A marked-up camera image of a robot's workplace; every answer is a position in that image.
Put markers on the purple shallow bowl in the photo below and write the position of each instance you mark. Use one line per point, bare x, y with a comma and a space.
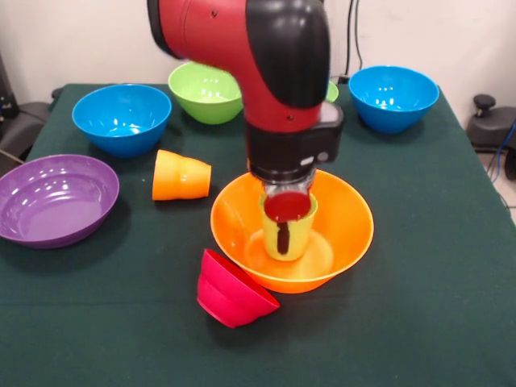
56, 209

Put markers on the dark green tablecloth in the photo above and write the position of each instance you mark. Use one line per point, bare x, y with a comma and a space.
258, 354

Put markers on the dark grey stand foot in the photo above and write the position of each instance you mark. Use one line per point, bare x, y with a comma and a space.
488, 129
24, 121

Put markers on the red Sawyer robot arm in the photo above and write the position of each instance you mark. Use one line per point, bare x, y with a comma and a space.
282, 80

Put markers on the large green bowl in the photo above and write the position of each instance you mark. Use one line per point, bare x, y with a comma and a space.
201, 92

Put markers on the small pink-red bowl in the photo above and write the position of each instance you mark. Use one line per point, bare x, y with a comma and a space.
230, 294

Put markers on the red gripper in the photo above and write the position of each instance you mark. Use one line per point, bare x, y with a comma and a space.
288, 205

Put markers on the large yellow-orange bowl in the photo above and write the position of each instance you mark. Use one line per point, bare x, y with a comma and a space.
346, 225

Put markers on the small green bowl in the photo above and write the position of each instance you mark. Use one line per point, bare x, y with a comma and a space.
332, 92

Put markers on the orange plastic cup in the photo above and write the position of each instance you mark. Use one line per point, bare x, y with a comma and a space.
181, 177

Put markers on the green plastic cup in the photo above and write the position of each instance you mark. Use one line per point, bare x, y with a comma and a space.
300, 238

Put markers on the blue plastic bowl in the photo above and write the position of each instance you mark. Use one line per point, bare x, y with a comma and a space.
393, 101
121, 117

